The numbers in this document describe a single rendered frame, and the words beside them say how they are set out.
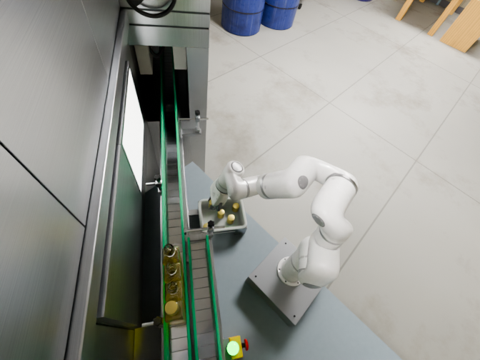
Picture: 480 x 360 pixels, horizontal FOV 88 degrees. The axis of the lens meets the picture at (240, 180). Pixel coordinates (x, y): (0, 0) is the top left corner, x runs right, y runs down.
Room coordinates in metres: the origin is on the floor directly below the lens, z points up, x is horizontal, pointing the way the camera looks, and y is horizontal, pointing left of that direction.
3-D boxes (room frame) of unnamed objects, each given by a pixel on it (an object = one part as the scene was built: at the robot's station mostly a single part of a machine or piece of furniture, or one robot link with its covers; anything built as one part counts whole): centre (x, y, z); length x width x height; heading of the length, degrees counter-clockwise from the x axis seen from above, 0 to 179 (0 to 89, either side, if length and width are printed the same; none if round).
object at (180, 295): (0.11, 0.12, 0.99); 0.06 x 0.06 x 0.21; 22
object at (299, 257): (0.33, -0.32, 1.07); 0.13 x 0.10 x 0.16; 179
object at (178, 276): (0.16, 0.14, 0.99); 0.06 x 0.06 x 0.21; 21
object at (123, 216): (0.41, 0.39, 1.15); 0.90 x 0.03 x 0.34; 22
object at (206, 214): (0.52, 0.04, 0.80); 0.22 x 0.17 x 0.09; 112
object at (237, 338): (0.01, -0.13, 0.79); 0.07 x 0.07 x 0.07; 22
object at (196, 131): (0.97, 0.33, 0.90); 0.17 x 0.05 x 0.23; 112
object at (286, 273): (0.35, -0.32, 0.91); 0.16 x 0.13 x 0.15; 157
